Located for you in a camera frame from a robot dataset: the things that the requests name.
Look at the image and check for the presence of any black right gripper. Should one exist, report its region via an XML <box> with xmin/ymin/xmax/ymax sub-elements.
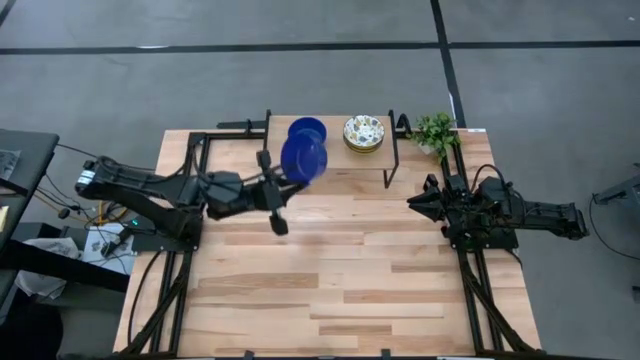
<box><xmin>406</xmin><ymin>173</ymin><xmax>484</xmax><ymax>229</ymax></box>

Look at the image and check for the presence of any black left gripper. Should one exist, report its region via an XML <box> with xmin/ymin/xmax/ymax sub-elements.
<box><xmin>244</xmin><ymin>149</ymin><xmax>307</xmax><ymax>236</ymax></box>

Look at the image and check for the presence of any blue mini bowl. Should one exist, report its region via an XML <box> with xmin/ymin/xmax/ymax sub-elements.
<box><xmin>279</xmin><ymin>127</ymin><xmax>330</xmax><ymax>187</ymax></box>
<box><xmin>287</xmin><ymin>116</ymin><xmax>329</xmax><ymax>146</ymax></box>

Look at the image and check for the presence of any yellow pear print bowl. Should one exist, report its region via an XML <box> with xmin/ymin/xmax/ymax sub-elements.
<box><xmin>343</xmin><ymin>137</ymin><xmax>385</xmax><ymax>155</ymax></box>
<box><xmin>342</xmin><ymin>114</ymin><xmax>386</xmax><ymax>151</ymax></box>

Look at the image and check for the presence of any wooden shelf with black legs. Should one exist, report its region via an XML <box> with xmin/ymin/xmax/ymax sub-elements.
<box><xmin>260</xmin><ymin>108</ymin><xmax>401</xmax><ymax>190</ymax></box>

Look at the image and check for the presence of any green plant in white pot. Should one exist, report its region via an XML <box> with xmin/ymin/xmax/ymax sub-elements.
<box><xmin>405</xmin><ymin>111</ymin><xmax>462</xmax><ymax>164</ymax></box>

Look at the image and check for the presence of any white printed paper sheet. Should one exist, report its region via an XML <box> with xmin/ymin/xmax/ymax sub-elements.
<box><xmin>82</xmin><ymin>227</ymin><xmax>135</xmax><ymax>275</ymax></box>

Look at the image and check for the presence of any black desk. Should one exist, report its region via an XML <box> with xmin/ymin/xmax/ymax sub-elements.
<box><xmin>0</xmin><ymin>128</ymin><xmax>130</xmax><ymax>301</ymax></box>

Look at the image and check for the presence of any white crumpled cloth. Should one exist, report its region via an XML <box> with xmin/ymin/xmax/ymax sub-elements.
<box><xmin>14</xmin><ymin>237</ymin><xmax>81</xmax><ymax>301</ymax></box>

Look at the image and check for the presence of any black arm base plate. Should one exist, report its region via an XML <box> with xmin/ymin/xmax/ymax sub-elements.
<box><xmin>446</xmin><ymin>219</ymin><xmax>520</xmax><ymax>252</ymax></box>
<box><xmin>130</xmin><ymin>214</ymin><xmax>201</xmax><ymax>254</ymax></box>

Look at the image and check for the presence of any black aluminium table frame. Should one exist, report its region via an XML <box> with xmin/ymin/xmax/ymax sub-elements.
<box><xmin>113</xmin><ymin>113</ymin><xmax>546</xmax><ymax>360</ymax></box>

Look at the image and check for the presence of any yellow cable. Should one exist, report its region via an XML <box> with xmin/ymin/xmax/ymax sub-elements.
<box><xmin>94</xmin><ymin>199</ymin><xmax>126</xmax><ymax>226</ymax></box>

